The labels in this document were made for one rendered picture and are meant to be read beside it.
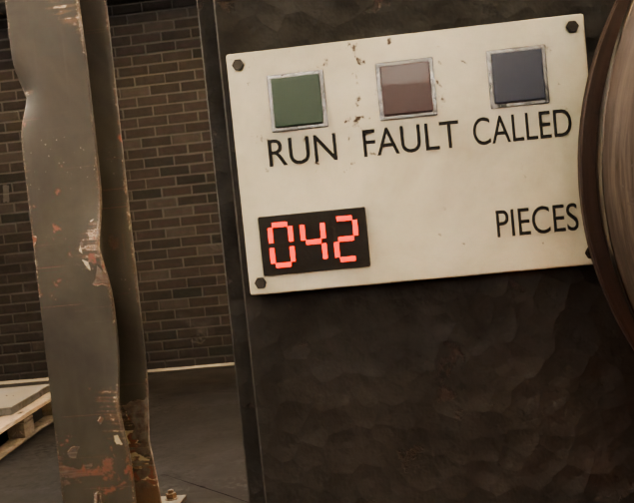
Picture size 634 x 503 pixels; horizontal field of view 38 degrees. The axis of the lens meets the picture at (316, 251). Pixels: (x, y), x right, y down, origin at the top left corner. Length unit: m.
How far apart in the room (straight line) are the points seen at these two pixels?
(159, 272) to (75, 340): 3.62
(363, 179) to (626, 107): 0.21
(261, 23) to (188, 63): 6.17
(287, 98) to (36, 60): 2.70
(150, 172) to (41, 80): 3.62
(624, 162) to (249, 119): 0.28
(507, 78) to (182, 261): 6.23
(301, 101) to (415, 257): 0.14
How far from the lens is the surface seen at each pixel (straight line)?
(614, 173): 0.56
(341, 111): 0.68
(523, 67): 0.69
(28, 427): 5.35
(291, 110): 0.68
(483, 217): 0.68
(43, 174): 3.32
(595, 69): 0.63
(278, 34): 0.72
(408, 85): 0.68
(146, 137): 6.91
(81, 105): 3.28
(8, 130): 7.27
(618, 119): 0.56
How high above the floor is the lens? 1.12
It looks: 3 degrees down
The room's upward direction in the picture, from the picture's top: 6 degrees counter-clockwise
